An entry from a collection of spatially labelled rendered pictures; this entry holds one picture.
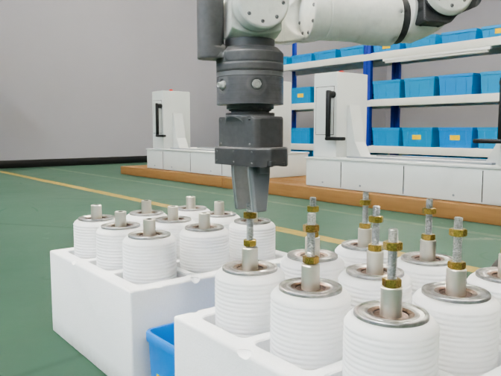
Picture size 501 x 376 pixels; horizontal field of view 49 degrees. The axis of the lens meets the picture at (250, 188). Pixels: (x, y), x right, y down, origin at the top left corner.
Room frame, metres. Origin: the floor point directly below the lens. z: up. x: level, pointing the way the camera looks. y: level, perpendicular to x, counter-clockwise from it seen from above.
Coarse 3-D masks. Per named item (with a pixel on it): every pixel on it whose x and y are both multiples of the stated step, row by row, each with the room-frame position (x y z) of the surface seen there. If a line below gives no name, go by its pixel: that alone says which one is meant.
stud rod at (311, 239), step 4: (308, 216) 0.63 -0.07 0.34; (312, 216) 0.63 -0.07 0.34; (308, 220) 0.63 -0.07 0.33; (312, 220) 0.63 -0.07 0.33; (308, 224) 0.63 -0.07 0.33; (312, 224) 0.63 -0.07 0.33; (308, 236) 0.63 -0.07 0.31; (312, 236) 0.63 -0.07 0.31; (308, 240) 0.63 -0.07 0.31; (312, 240) 0.63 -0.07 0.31; (308, 244) 0.63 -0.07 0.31; (312, 244) 0.63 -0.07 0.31; (308, 248) 0.63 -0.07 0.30; (312, 248) 0.63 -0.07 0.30; (308, 252) 0.63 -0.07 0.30; (312, 252) 0.63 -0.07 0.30; (308, 256) 0.63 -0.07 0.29; (312, 256) 0.63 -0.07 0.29; (308, 264) 0.63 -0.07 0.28
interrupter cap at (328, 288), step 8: (288, 280) 0.66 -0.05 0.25; (296, 280) 0.66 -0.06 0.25; (320, 280) 0.66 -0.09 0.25; (328, 280) 0.66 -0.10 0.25; (280, 288) 0.62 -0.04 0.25; (288, 288) 0.63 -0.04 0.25; (296, 288) 0.64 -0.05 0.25; (320, 288) 0.64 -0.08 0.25; (328, 288) 0.63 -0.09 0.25; (336, 288) 0.63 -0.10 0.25; (296, 296) 0.60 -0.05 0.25; (304, 296) 0.60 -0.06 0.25; (312, 296) 0.60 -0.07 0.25; (320, 296) 0.60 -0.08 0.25; (328, 296) 0.60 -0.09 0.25
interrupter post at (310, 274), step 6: (318, 264) 0.63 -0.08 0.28; (306, 270) 0.63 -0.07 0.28; (312, 270) 0.62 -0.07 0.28; (318, 270) 0.63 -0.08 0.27; (306, 276) 0.63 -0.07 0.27; (312, 276) 0.62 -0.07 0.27; (318, 276) 0.63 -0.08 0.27; (306, 282) 0.63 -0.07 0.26; (312, 282) 0.62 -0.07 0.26; (318, 282) 0.63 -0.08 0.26; (306, 288) 0.63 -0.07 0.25; (312, 288) 0.62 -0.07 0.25; (318, 288) 0.63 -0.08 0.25
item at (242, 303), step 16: (224, 272) 0.71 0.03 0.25; (224, 288) 0.70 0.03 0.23; (240, 288) 0.68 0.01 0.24; (256, 288) 0.68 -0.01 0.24; (272, 288) 0.69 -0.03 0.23; (224, 304) 0.69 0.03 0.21; (240, 304) 0.68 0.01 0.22; (256, 304) 0.68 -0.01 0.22; (224, 320) 0.69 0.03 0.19; (240, 320) 0.68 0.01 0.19; (256, 320) 0.68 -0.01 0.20; (240, 336) 0.68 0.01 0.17
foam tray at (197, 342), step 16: (176, 320) 0.74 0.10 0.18; (192, 320) 0.72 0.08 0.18; (208, 320) 0.75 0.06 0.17; (176, 336) 0.74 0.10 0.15; (192, 336) 0.70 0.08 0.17; (208, 336) 0.67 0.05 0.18; (224, 336) 0.66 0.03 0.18; (256, 336) 0.66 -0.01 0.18; (176, 352) 0.74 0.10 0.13; (192, 352) 0.70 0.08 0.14; (208, 352) 0.67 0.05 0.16; (224, 352) 0.64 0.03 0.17; (240, 352) 0.62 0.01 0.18; (256, 352) 0.62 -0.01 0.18; (176, 368) 0.74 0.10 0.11; (192, 368) 0.70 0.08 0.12; (208, 368) 0.67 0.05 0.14; (224, 368) 0.64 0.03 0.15; (240, 368) 0.62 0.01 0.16; (256, 368) 0.59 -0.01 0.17; (272, 368) 0.57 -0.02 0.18; (288, 368) 0.57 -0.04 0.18; (320, 368) 0.57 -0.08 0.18; (336, 368) 0.57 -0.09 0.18; (496, 368) 0.57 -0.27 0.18
